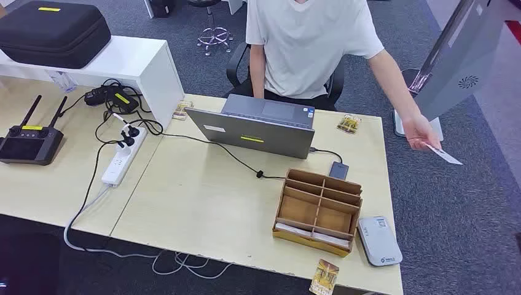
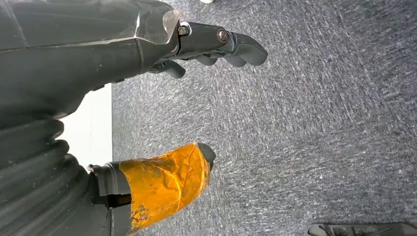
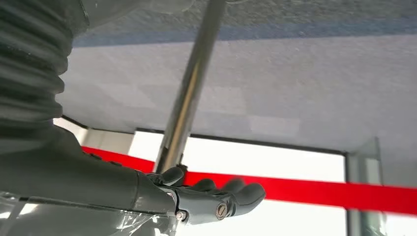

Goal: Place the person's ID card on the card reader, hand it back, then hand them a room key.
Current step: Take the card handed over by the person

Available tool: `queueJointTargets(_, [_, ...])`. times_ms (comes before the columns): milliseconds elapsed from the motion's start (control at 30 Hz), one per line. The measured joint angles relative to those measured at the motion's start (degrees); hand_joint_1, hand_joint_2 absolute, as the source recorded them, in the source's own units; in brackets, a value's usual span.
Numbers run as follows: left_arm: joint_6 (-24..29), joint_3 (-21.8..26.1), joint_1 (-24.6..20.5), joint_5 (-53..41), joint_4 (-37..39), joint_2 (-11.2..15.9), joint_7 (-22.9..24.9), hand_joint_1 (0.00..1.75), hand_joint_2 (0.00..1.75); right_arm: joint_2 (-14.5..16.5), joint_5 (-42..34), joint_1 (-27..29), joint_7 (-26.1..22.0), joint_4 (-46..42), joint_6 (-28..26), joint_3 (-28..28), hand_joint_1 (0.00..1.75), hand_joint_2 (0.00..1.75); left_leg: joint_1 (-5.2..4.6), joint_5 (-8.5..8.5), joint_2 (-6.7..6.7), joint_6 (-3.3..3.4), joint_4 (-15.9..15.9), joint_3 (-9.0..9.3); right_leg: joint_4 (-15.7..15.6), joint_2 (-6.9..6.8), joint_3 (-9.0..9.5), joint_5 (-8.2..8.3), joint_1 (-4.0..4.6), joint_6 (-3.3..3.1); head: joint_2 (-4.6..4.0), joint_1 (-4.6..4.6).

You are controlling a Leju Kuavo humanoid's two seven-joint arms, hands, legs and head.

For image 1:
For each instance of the person's left hand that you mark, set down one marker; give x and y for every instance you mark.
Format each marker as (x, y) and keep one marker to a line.
(421, 132)

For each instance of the white ID card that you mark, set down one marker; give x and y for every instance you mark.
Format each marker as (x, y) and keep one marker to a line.
(445, 156)

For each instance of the gold room key card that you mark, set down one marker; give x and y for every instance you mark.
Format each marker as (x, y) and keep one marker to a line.
(182, 110)
(349, 124)
(324, 277)

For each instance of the person's left forearm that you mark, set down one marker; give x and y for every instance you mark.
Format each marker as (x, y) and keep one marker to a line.
(403, 95)

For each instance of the person's right forearm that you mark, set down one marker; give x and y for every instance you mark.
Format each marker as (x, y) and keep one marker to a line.
(257, 79)

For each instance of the white card reader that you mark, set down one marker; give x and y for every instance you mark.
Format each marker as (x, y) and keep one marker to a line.
(379, 242)

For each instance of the person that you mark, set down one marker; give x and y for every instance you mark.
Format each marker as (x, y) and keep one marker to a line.
(309, 40)

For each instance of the chrome stanchion base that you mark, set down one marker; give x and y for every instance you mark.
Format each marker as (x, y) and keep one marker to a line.
(411, 81)

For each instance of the grey kiosk stand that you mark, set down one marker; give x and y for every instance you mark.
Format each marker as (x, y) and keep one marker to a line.
(460, 61)

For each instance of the small black external drive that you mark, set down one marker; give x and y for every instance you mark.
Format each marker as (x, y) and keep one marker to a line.
(338, 170)

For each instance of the wooden compartment organizer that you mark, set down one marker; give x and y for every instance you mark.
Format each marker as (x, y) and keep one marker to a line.
(317, 211)

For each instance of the white paper sheet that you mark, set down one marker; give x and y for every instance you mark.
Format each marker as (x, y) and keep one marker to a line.
(293, 230)

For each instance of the grey laptop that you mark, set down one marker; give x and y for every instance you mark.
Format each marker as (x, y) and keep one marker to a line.
(252, 134)

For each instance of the black office chair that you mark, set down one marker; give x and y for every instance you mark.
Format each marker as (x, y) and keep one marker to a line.
(234, 67)

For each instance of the chrome stool base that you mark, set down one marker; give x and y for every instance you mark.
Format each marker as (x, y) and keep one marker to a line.
(214, 36)

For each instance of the black floor bin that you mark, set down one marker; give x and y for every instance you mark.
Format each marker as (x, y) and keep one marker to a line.
(161, 7)

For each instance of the black power plug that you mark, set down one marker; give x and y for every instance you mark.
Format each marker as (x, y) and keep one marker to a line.
(127, 140)
(132, 130)

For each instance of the white desk shelf riser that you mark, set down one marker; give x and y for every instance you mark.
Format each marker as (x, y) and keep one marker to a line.
(134, 63)

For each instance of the white power strip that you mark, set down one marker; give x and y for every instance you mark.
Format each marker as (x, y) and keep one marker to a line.
(122, 158)

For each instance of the black power adapter yellow label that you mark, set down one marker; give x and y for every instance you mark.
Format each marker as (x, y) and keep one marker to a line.
(122, 100)

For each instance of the clear plastic bottle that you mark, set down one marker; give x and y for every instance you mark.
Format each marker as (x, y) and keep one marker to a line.
(62, 80)

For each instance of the black hard carrying case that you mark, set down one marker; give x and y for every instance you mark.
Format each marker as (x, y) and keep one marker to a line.
(53, 34)

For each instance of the black remote controller with antennas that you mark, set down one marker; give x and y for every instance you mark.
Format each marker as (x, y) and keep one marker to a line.
(30, 144)

